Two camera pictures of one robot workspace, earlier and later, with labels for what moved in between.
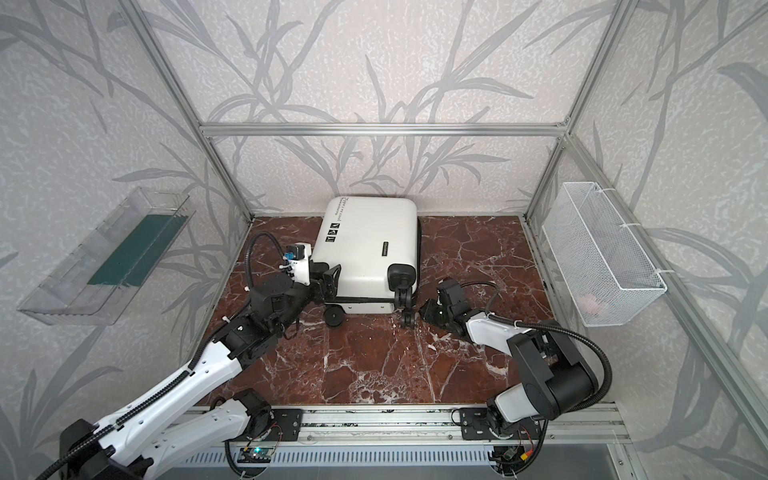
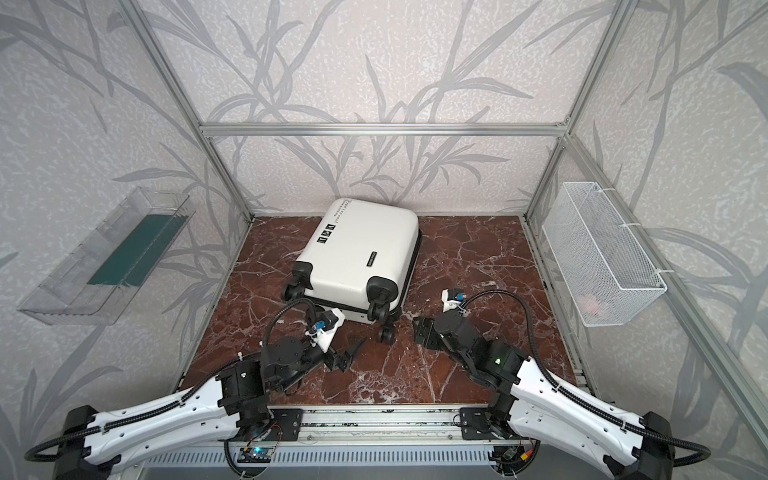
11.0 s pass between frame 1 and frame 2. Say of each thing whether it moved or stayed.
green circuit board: stayed
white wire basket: stayed
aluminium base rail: stayed
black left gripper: moved
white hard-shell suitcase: moved
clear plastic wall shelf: stayed
